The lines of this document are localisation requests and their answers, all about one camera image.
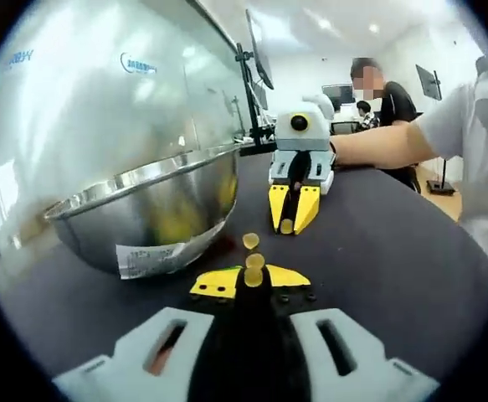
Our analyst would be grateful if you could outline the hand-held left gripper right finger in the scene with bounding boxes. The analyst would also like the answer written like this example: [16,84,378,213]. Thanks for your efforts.
[254,263,441,402]

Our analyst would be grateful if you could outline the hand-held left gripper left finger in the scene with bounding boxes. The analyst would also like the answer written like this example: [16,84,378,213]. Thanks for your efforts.
[53,264,255,402]

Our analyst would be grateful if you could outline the steel bowl with paper label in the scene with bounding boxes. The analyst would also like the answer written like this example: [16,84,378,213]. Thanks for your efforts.
[44,144,240,280]

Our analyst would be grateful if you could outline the lit computer screen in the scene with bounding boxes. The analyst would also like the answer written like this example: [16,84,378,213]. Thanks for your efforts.
[321,83,356,104]

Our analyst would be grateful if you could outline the tilted dark monitor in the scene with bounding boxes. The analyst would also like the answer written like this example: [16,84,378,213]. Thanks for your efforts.
[414,64,444,101]

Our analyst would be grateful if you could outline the black floor stand base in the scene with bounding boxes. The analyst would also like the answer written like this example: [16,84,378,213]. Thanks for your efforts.
[425,157,456,196]

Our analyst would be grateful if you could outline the operator in white shirt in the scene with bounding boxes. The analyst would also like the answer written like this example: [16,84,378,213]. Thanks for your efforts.
[414,54,488,277]

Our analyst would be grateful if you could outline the glass partition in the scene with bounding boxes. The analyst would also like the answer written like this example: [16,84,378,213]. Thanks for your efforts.
[0,0,249,252]

